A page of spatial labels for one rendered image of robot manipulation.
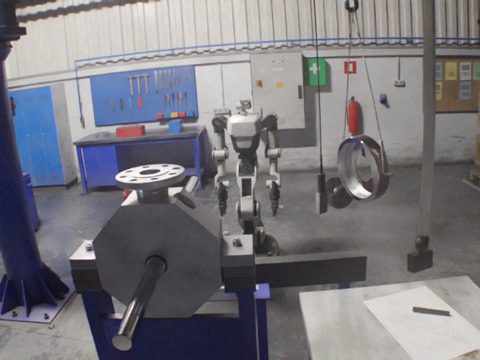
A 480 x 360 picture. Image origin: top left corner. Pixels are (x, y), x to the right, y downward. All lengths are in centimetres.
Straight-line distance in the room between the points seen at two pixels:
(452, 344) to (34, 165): 677
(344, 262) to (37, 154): 600
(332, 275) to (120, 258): 101
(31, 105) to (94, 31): 161
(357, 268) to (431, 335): 65
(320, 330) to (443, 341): 43
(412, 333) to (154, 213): 100
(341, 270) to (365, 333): 59
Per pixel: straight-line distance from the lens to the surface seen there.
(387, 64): 690
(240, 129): 327
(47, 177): 726
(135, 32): 698
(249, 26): 667
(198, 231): 146
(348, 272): 203
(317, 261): 197
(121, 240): 154
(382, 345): 145
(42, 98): 702
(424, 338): 151
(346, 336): 148
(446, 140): 743
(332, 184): 255
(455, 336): 154
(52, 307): 357
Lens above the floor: 177
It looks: 15 degrees down
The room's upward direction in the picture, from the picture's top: 4 degrees counter-clockwise
